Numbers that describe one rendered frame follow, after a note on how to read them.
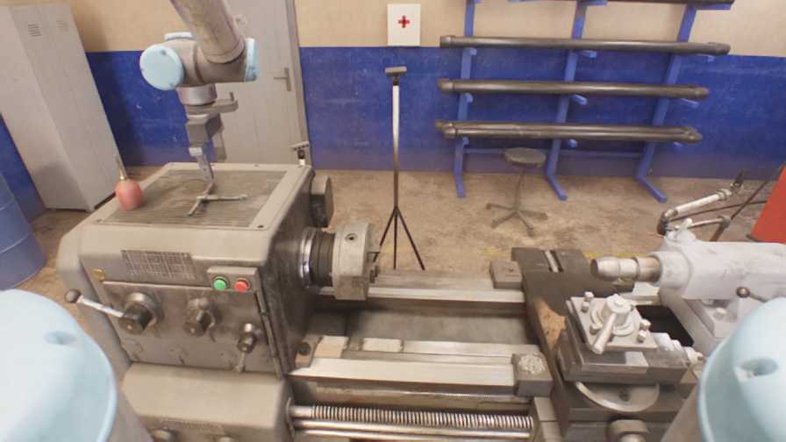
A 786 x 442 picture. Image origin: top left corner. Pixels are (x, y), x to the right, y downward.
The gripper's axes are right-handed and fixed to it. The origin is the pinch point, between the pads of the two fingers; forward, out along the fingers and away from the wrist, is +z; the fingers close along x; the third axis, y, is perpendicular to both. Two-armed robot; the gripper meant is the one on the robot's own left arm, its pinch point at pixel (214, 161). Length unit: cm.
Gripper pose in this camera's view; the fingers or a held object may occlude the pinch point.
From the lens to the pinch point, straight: 117.5
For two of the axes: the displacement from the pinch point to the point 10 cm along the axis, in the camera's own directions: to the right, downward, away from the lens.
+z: 0.1, 8.7, 4.8
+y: -9.9, 0.6, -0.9
